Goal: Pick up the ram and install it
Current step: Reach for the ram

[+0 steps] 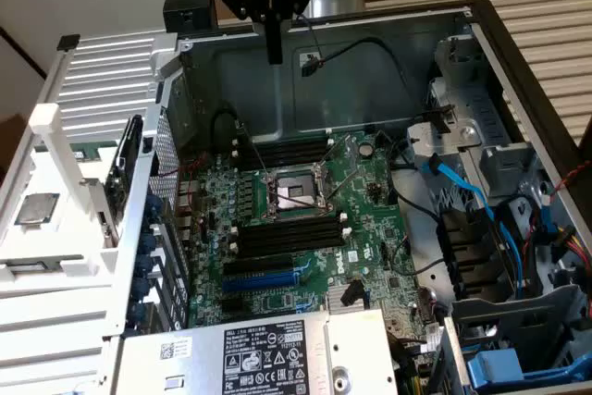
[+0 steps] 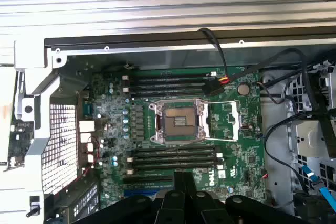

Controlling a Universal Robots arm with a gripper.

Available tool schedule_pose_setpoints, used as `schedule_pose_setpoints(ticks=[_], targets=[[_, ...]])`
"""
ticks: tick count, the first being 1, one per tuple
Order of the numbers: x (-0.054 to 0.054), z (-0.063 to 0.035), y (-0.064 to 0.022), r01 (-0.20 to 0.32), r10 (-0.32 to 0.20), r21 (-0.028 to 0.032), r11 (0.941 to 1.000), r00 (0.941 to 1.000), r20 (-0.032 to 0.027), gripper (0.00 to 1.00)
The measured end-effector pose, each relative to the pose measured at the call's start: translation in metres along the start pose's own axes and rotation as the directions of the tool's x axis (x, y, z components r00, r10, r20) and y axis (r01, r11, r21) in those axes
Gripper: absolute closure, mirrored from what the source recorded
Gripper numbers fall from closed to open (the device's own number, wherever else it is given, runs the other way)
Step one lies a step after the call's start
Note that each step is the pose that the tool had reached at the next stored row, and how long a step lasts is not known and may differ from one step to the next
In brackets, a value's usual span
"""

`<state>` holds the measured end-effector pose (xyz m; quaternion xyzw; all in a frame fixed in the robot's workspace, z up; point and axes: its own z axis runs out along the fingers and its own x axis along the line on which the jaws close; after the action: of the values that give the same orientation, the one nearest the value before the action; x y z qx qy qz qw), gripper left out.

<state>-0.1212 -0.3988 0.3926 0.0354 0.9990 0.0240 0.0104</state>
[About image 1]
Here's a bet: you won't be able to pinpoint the yellow red power wires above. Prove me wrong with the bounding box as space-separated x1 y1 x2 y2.
552 223 592 276

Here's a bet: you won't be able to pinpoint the red black twisted wire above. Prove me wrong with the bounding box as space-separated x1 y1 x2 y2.
152 152 208 179
552 158 592 192

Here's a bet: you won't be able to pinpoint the thick black cable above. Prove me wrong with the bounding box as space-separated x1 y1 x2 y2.
388 133 448 223

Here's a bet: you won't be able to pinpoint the long blue SATA wire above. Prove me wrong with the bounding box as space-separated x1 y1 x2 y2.
415 154 533 297

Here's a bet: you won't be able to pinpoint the white parts rack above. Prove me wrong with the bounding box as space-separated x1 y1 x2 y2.
0 103 156 297

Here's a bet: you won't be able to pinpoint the blue disk caddy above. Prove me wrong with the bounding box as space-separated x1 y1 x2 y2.
465 348 592 391

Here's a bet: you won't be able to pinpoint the green RAM stick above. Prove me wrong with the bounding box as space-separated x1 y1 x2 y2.
68 143 119 161

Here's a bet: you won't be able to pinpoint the long blue expansion slot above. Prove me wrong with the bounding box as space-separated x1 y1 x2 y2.
221 269 300 293

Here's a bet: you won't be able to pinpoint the black RAM slot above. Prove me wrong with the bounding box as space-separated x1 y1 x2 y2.
235 138 333 154
238 151 326 168
229 233 352 261
233 212 348 235
236 133 331 149
233 218 350 242
229 227 352 251
235 144 332 161

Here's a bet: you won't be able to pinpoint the CPU socket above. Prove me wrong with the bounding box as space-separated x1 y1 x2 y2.
262 161 335 223

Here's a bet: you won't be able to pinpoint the thin black cable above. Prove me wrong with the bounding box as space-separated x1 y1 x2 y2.
392 235 448 276

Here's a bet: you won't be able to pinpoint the thin metal locking lever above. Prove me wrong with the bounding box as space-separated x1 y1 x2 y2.
235 121 272 181
328 167 360 202

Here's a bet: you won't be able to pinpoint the black plug on heatsink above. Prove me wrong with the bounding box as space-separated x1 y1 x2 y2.
340 279 364 306

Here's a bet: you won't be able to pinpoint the green motherboard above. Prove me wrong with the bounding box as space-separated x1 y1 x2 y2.
178 129 448 395

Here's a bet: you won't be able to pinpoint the short blue SATA wire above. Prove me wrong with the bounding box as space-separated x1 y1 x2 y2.
538 181 563 253

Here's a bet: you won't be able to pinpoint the black plastic fan duct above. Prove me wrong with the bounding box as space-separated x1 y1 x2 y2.
437 207 517 302

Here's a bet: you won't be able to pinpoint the black graphics card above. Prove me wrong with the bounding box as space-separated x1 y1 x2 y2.
90 115 143 248

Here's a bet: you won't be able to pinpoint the silver finned heatsink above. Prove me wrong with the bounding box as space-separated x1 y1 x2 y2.
326 283 367 311

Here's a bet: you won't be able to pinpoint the black cable with plug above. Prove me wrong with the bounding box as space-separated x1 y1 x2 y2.
295 13 429 114

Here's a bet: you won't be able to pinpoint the long black expansion slot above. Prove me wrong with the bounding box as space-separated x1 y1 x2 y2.
223 253 295 277

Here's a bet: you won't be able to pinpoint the grey disk bay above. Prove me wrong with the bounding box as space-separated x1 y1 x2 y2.
438 281 592 395

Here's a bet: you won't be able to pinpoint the silver power supply unit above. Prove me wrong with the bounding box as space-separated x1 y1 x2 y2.
110 306 399 395

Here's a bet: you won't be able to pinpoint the black box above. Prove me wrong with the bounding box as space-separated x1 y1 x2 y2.
162 0 218 38

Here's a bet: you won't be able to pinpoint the open grey PC case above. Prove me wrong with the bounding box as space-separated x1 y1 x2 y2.
110 0 592 395

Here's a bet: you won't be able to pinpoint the silver CPU chip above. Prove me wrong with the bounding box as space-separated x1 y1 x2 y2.
16 191 60 226

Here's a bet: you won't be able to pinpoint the printed cardboard box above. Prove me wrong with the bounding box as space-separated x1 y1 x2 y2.
213 0 254 21

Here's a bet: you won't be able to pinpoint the black looped cable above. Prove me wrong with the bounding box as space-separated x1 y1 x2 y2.
210 107 242 155

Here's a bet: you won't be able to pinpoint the silver metal drive cage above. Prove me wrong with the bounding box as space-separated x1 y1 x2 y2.
406 33 549 204

